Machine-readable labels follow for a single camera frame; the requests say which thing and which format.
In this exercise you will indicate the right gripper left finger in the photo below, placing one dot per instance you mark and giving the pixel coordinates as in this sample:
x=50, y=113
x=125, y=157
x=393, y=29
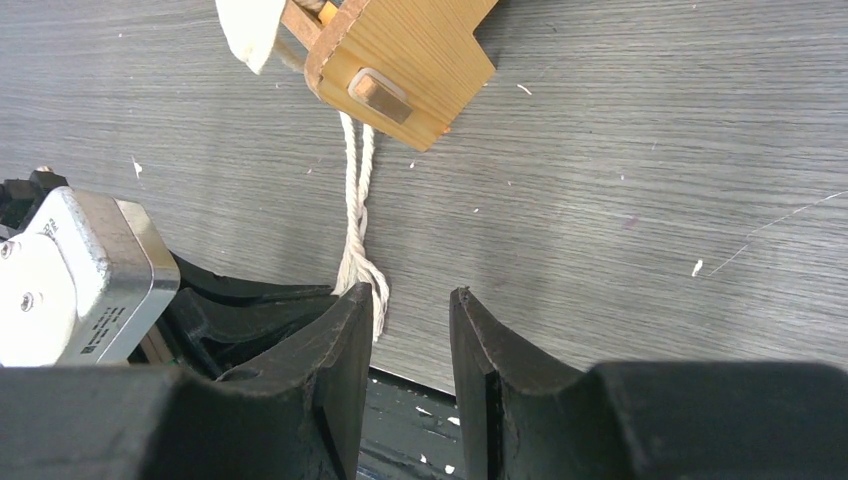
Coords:
x=293, y=412

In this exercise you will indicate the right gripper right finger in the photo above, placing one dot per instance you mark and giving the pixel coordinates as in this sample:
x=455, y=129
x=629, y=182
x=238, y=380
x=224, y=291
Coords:
x=526, y=415

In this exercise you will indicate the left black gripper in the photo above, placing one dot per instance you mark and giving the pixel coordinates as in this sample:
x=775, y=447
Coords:
x=214, y=323

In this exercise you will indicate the pink checkered duck mattress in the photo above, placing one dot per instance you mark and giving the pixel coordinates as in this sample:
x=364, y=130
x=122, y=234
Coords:
x=250, y=28

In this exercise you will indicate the wooden pet bed frame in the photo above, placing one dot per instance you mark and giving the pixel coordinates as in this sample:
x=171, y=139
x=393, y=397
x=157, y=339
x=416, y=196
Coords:
x=407, y=68

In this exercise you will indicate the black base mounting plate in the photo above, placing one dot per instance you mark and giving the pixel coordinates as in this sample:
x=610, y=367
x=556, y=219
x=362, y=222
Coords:
x=410, y=431

